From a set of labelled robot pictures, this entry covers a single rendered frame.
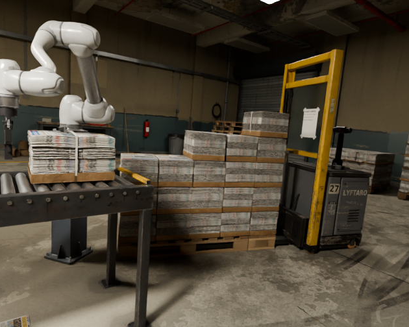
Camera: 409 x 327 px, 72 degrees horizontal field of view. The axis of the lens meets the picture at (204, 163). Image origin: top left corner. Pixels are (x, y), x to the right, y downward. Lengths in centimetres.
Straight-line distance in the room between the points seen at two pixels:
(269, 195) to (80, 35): 195
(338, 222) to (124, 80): 760
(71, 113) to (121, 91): 693
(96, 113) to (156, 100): 748
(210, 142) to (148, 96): 728
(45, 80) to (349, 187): 262
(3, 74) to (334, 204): 267
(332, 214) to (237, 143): 117
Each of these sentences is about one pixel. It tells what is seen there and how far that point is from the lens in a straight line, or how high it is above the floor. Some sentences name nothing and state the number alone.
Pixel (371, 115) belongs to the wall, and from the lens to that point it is 857.
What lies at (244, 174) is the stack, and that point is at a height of 72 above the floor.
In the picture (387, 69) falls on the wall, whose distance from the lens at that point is 864.
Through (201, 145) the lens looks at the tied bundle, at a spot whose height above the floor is 96.
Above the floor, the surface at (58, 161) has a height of 91.
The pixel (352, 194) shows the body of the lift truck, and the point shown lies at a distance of 310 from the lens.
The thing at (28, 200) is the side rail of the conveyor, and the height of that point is 78.
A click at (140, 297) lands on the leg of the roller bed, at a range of 169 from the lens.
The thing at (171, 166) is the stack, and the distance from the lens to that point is 230.
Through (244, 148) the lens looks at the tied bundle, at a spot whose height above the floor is 95.
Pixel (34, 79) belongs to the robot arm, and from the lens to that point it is 148.
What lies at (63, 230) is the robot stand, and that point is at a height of 24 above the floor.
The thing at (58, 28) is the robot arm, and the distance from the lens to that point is 196.
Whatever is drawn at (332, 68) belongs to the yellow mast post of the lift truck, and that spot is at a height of 169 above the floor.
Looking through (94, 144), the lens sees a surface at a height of 99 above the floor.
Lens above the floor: 113
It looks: 8 degrees down
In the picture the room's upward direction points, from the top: 4 degrees clockwise
